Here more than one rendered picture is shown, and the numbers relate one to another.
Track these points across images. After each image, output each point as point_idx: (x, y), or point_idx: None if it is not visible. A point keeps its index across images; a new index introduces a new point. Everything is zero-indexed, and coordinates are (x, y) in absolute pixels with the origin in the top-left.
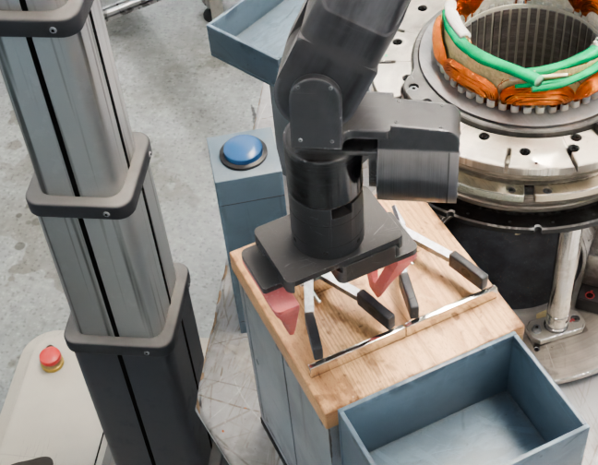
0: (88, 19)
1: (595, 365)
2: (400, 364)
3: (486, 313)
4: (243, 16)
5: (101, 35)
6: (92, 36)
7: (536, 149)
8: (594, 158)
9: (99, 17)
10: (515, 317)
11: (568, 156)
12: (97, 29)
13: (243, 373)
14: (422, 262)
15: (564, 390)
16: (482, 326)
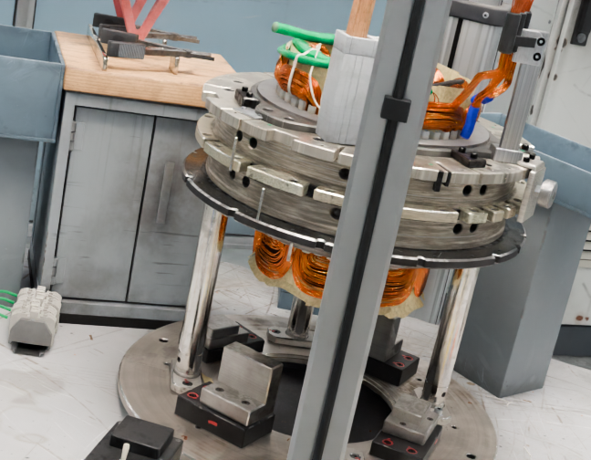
0: (451, 24)
1: (123, 381)
2: (71, 46)
3: (90, 66)
4: (529, 141)
5: (462, 57)
6: (449, 41)
7: (238, 84)
8: (208, 88)
9: (471, 45)
10: (77, 67)
11: (219, 86)
12: (461, 47)
13: (235, 277)
14: (160, 71)
15: (115, 381)
16: (79, 62)
